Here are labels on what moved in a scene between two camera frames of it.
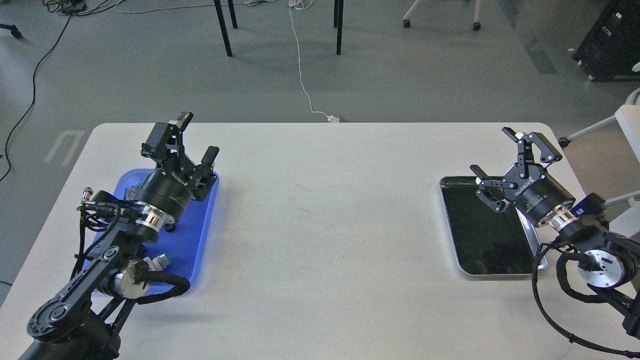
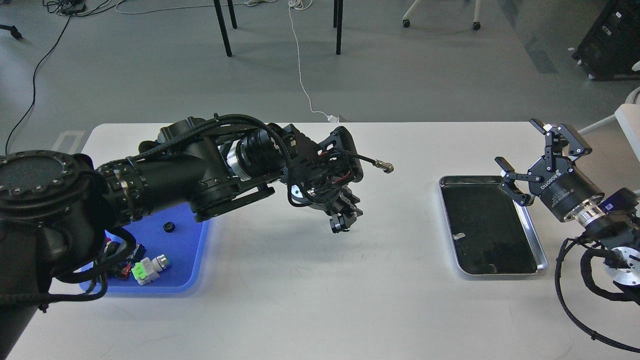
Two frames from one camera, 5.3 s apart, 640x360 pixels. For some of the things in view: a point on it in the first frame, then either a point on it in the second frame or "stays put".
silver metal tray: (485, 241) stays put
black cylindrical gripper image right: (547, 197) → (560, 190)
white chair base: (476, 26) stays put
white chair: (626, 223) → (615, 140)
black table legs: (337, 17) stays put
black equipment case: (611, 47) stays put
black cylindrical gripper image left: (169, 190) → (325, 197)
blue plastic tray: (183, 245) → (176, 233)
